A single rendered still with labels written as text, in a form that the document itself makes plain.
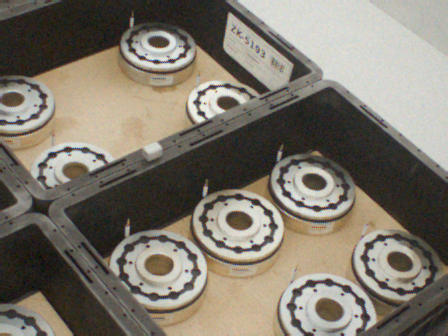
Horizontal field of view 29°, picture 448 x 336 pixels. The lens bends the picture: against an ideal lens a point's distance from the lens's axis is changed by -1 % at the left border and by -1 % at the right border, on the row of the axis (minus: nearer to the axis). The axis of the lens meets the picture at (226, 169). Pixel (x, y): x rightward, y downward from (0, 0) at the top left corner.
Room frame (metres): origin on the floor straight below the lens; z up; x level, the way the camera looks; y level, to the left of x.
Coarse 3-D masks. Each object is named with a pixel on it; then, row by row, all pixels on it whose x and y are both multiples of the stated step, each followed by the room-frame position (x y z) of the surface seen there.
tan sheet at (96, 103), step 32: (96, 64) 0.89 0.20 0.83; (64, 96) 0.82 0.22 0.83; (96, 96) 0.83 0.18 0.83; (128, 96) 0.84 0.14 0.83; (160, 96) 0.85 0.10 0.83; (64, 128) 0.76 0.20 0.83; (96, 128) 0.77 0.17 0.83; (128, 128) 0.78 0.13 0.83; (160, 128) 0.79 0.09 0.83; (32, 160) 0.70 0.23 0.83
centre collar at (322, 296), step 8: (312, 296) 0.55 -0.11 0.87; (320, 296) 0.55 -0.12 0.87; (328, 296) 0.55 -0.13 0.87; (336, 296) 0.55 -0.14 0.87; (312, 304) 0.54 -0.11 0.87; (336, 304) 0.55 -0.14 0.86; (344, 304) 0.55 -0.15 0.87; (312, 312) 0.53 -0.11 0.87; (344, 312) 0.54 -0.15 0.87; (352, 312) 0.54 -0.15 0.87; (312, 320) 0.52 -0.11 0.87; (320, 320) 0.52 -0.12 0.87; (344, 320) 0.53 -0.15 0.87; (320, 328) 0.51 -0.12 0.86; (328, 328) 0.51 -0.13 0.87; (336, 328) 0.51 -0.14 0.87; (344, 328) 0.52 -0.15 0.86
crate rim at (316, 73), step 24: (48, 0) 0.88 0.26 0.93; (72, 0) 0.89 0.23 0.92; (264, 24) 0.91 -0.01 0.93; (288, 48) 0.88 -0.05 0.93; (312, 72) 0.83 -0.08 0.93; (264, 96) 0.77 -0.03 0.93; (216, 120) 0.71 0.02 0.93; (0, 144) 0.62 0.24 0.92; (168, 144) 0.66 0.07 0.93; (24, 168) 0.59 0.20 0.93; (96, 168) 0.61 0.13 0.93; (120, 168) 0.61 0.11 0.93; (48, 192) 0.56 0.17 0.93
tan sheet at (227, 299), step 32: (256, 192) 0.72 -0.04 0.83; (352, 224) 0.69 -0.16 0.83; (384, 224) 0.70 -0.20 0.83; (288, 256) 0.63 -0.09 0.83; (320, 256) 0.64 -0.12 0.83; (224, 288) 0.57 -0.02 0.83; (256, 288) 0.57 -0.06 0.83; (192, 320) 0.52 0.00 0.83; (224, 320) 0.53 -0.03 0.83; (256, 320) 0.53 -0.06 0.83
